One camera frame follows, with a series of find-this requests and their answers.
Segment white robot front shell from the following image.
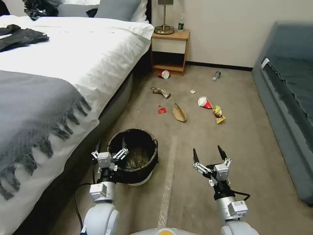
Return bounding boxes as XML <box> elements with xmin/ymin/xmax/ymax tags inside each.
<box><xmin>131</xmin><ymin>227</ymin><xmax>187</xmax><ymax>235</ymax></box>

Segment clear floor tape strip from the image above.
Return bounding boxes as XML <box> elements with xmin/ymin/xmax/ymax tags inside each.
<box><xmin>157</xmin><ymin>135</ymin><xmax>178</xmax><ymax>228</ymax></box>

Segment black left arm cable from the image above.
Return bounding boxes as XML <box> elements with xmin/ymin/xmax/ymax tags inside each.
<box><xmin>74</xmin><ymin>182</ymin><xmax>98</xmax><ymax>229</ymax></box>

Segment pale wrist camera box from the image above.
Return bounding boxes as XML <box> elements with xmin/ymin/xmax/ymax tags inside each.
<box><xmin>97</xmin><ymin>152</ymin><xmax>111</xmax><ymax>169</ymax></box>
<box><xmin>214</xmin><ymin>164</ymin><xmax>231</xmax><ymax>184</ymax></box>

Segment teal sofa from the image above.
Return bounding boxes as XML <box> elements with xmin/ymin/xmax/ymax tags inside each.
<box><xmin>251</xmin><ymin>20</ymin><xmax>313</xmax><ymax>204</ymax></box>

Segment crushed red white cup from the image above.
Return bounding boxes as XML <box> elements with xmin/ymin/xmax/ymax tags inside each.
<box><xmin>197</xmin><ymin>96</ymin><xmax>214</xmax><ymax>109</ymax></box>

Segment grey bed base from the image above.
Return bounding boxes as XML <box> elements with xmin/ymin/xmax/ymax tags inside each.
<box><xmin>9</xmin><ymin>71</ymin><xmax>135</xmax><ymax>235</ymax></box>

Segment white bed duvet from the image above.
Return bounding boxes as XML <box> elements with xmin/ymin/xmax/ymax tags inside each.
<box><xmin>0</xmin><ymin>15</ymin><xmax>155</xmax><ymax>213</ymax></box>

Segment white pillow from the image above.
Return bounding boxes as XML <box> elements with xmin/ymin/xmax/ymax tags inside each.
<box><xmin>130</xmin><ymin>0</ymin><xmax>150</xmax><ymax>24</ymax></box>

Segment brass table lamp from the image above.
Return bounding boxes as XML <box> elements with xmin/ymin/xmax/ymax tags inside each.
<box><xmin>154</xmin><ymin>0</ymin><xmax>175</xmax><ymax>35</ymax></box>

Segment trash can with black liner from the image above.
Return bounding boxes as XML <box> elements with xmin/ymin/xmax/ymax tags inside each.
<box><xmin>107</xmin><ymin>128</ymin><xmax>159</xmax><ymax>187</ymax></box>

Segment wooden nightstand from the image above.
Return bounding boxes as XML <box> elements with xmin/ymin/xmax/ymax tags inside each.
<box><xmin>151</xmin><ymin>29</ymin><xmax>191</xmax><ymax>77</ymax></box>

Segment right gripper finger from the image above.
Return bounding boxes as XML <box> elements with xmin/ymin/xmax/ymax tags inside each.
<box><xmin>217</xmin><ymin>145</ymin><xmax>232</xmax><ymax>169</ymax></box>
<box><xmin>192</xmin><ymin>148</ymin><xmax>209</xmax><ymax>175</ymax></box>

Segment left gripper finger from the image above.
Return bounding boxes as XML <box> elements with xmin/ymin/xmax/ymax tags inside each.
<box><xmin>91</xmin><ymin>139</ymin><xmax>101</xmax><ymax>159</ymax></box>
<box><xmin>111</xmin><ymin>136</ymin><xmax>129</xmax><ymax>162</ymax></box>

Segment large grey pillow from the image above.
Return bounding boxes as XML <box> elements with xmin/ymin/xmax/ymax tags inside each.
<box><xmin>94</xmin><ymin>0</ymin><xmax>142</xmax><ymax>22</ymax></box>

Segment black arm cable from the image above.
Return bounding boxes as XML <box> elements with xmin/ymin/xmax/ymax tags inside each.
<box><xmin>229</xmin><ymin>190</ymin><xmax>251</xmax><ymax>202</ymax></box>
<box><xmin>74</xmin><ymin>182</ymin><xmax>98</xmax><ymax>229</ymax></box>

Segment clear spray bottle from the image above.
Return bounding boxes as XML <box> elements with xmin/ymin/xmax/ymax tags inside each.
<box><xmin>177</xmin><ymin>13</ymin><xmax>185</xmax><ymax>33</ymax></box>

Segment grey fringed blanket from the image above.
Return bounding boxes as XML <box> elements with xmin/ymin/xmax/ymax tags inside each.
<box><xmin>0</xmin><ymin>70</ymin><xmax>92</xmax><ymax>200</ymax></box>

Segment brown paper bag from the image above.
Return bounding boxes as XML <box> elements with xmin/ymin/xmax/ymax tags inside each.
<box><xmin>172</xmin><ymin>102</ymin><xmax>188</xmax><ymax>122</ymax></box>

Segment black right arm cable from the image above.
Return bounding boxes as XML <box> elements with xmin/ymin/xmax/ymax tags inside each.
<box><xmin>229</xmin><ymin>190</ymin><xmax>251</xmax><ymax>202</ymax></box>

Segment flat grey pillow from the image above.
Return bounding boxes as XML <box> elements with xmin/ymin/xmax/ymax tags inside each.
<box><xmin>57</xmin><ymin>4</ymin><xmax>100</xmax><ymax>18</ymax></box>

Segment black clothing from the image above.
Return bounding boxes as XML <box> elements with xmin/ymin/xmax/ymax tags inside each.
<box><xmin>0</xmin><ymin>24</ymin><xmax>50</xmax><ymax>53</ymax></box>

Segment black plastic bag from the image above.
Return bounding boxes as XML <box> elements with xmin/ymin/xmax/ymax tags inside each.
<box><xmin>23</xmin><ymin>0</ymin><xmax>66</xmax><ymax>21</ymax></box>

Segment crumpled brown snack wrapper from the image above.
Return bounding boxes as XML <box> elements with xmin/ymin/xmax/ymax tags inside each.
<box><xmin>151</xmin><ymin>87</ymin><xmax>171</xmax><ymax>100</ymax></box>

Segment yellow snack bag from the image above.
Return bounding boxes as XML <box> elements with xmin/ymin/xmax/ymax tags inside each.
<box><xmin>212</xmin><ymin>105</ymin><xmax>226</xmax><ymax>125</ymax></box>

